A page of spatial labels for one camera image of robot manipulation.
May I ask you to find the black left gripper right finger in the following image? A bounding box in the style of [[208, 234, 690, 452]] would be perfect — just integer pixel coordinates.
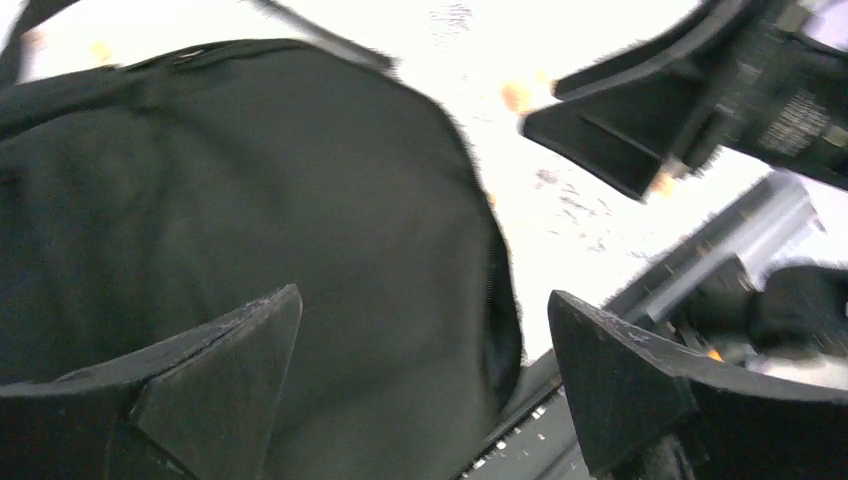
[[548, 291, 847, 479]]

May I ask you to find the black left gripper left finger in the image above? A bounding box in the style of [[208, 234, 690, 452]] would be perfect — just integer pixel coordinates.
[[1, 285, 302, 479]]

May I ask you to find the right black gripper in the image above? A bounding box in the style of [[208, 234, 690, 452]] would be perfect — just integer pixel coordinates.
[[522, 1, 847, 200]]

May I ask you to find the black fabric student bag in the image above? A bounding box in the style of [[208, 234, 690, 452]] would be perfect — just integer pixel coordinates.
[[1, 1, 522, 479]]

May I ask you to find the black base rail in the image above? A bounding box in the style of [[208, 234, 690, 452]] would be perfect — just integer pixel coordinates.
[[465, 173, 844, 479]]

